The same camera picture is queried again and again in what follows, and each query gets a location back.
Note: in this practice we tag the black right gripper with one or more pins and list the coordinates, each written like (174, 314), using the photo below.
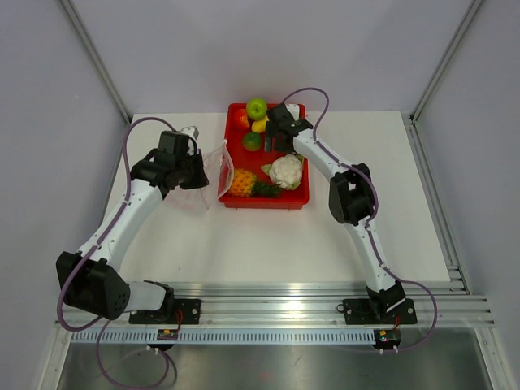
(270, 133)

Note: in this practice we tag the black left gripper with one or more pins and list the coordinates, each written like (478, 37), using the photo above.
(195, 155)

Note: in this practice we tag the clear zip top bag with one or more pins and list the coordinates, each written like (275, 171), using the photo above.
(219, 170)

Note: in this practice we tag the toy cauliflower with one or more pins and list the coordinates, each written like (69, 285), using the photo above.
(286, 171)

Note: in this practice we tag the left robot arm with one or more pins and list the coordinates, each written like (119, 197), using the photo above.
(89, 278)

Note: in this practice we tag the yellow toy mango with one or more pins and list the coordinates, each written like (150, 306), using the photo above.
(259, 126)

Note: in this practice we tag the green toy apple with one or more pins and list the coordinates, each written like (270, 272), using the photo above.
(256, 108)

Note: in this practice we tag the green toy lime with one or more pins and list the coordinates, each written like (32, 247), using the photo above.
(252, 141)

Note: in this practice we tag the red toy tomato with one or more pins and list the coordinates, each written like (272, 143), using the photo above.
(240, 120)

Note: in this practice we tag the red plastic tray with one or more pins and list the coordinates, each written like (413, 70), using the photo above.
(253, 161)

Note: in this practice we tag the toy pineapple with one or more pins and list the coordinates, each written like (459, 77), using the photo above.
(245, 184)

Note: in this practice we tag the left circuit board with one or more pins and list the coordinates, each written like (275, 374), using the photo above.
(168, 334)

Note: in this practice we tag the circuit board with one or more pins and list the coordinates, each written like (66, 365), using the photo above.
(168, 334)
(388, 339)

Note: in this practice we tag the right circuit board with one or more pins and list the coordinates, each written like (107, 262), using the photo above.
(388, 339)

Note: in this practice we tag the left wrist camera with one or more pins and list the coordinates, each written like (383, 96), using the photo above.
(191, 131)

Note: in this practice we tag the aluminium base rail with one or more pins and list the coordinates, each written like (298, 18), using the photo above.
(313, 305)

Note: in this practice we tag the left aluminium frame post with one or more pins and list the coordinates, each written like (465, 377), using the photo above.
(86, 41)

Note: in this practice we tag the aluminium frame post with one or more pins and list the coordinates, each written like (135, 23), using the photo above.
(454, 45)
(86, 41)

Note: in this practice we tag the white slotted cable duct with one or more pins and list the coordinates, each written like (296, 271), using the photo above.
(214, 336)

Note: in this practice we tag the right side aluminium rail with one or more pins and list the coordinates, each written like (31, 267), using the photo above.
(439, 217)

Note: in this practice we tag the right aluminium frame post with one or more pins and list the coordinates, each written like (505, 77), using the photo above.
(454, 45)

